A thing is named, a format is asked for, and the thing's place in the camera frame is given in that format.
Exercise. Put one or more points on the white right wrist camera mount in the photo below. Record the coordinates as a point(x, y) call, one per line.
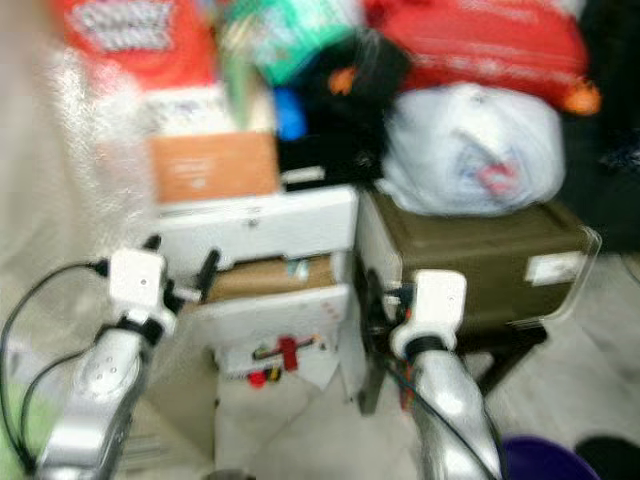
point(435, 310)

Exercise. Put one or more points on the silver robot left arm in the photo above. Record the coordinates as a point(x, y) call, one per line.
point(95, 410)

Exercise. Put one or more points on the black bag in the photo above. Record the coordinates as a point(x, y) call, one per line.
point(345, 110)

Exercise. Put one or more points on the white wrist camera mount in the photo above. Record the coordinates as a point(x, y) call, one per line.
point(435, 310)
point(140, 290)

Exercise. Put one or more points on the small red tool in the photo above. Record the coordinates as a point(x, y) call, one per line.
point(288, 352)

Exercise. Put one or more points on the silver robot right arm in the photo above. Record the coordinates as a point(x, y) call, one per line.
point(455, 420)

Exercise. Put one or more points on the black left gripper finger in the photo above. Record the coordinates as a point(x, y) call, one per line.
point(153, 243)
point(210, 275)

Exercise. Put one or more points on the clear plastic sheet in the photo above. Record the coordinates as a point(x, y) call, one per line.
point(70, 150)

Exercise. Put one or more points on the large red fabric bag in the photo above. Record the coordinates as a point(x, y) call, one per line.
point(490, 45)

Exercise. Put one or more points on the white box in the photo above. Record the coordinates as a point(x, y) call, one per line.
point(210, 110)

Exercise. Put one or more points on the orange cardboard box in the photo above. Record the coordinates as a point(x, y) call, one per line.
point(215, 168)

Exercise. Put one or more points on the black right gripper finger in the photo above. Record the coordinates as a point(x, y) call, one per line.
point(374, 296)

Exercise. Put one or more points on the olive plastic storage box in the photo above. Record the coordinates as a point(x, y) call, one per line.
point(470, 245)

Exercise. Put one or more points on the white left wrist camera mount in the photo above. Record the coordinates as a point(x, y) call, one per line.
point(140, 290)

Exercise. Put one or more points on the small blue object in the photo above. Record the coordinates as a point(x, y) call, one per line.
point(290, 115)

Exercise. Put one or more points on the white drawer cabinet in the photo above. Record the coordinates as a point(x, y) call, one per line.
point(260, 222)

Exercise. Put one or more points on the green patterned package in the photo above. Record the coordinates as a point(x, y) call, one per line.
point(290, 35)

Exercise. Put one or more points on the red white-print bag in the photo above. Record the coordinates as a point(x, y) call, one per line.
point(140, 40)

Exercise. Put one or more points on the white plastic bag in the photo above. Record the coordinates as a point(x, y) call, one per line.
point(470, 150)

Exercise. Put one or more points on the red orange container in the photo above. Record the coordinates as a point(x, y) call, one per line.
point(407, 390)

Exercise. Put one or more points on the purple basin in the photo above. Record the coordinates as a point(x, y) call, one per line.
point(545, 460)

